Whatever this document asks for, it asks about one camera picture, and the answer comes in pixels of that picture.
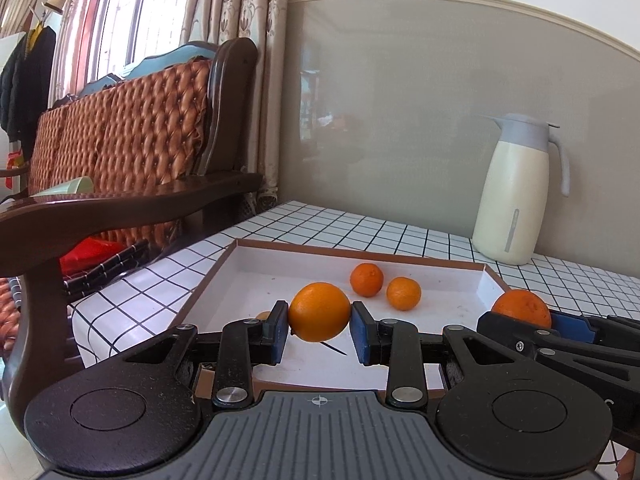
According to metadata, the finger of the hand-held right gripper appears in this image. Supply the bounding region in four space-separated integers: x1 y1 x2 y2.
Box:
476 311 640 392
550 312 640 345

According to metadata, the black jacket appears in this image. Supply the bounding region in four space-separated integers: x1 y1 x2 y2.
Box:
0 25 57 146

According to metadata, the brown cardboard box white inside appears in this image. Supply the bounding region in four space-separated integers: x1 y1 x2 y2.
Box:
172 239 512 401

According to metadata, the white black grid tablecloth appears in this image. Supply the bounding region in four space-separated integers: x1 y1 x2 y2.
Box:
67 200 640 371

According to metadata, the pink sheer curtain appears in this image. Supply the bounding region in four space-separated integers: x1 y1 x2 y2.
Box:
47 0 113 106

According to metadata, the beige patterned curtain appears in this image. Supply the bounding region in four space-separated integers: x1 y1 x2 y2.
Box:
165 0 291 206

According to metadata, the wooden sofa orange tufted cushion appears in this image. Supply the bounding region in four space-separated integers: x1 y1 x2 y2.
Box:
0 37 263 436

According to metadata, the window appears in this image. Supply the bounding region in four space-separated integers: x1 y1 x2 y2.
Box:
92 0 201 81

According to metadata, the black white checked cloth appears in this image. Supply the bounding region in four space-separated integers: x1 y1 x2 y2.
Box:
62 239 151 301

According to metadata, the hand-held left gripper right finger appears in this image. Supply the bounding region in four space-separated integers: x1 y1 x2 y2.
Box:
350 300 546 409

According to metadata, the cream thermos jug grey lid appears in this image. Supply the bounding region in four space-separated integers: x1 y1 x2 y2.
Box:
472 112 571 267

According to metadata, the pale green cup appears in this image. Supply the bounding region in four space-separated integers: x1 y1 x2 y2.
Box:
30 176 95 197

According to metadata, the red cloth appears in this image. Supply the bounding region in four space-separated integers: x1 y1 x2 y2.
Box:
59 240 126 277

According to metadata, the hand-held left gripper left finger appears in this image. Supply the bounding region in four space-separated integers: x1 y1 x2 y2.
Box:
120 301 291 409

